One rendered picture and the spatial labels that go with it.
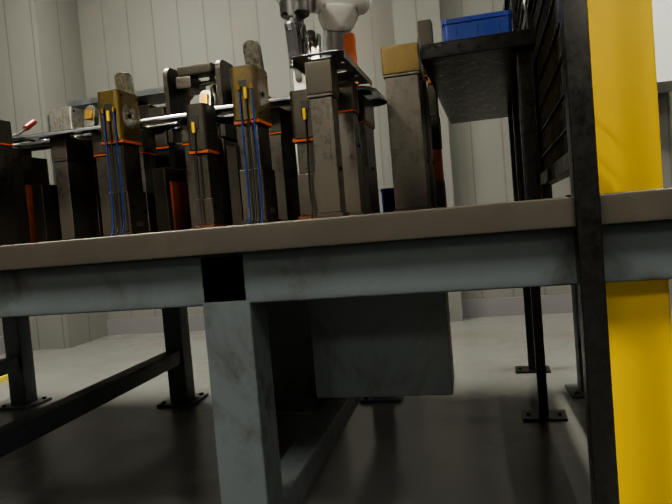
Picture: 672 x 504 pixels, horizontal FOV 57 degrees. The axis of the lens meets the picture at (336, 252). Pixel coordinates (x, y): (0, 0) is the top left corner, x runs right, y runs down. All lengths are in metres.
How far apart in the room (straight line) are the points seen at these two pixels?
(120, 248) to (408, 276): 0.43
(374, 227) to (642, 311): 0.41
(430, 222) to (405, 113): 0.55
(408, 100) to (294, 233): 0.57
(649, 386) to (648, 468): 0.12
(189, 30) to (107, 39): 0.66
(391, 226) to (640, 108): 0.39
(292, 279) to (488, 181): 3.36
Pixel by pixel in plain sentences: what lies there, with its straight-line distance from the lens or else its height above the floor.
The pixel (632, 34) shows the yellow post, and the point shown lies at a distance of 1.01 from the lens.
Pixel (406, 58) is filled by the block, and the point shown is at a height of 1.03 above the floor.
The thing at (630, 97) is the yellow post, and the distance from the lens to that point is 0.99.
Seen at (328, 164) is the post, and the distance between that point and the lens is 1.13.
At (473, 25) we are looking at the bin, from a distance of 1.59.
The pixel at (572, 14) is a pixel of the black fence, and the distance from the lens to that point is 0.88.
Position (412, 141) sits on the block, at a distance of 1.34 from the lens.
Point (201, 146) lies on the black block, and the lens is 1.44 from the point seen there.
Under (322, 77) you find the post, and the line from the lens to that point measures 1.15.
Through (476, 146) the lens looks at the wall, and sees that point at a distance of 4.22.
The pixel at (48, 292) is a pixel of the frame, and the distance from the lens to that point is 1.11.
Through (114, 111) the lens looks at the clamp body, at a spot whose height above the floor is 0.99.
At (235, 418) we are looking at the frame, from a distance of 0.99.
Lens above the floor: 0.69
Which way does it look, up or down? 2 degrees down
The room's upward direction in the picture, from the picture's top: 5 degrees counter-clockwise
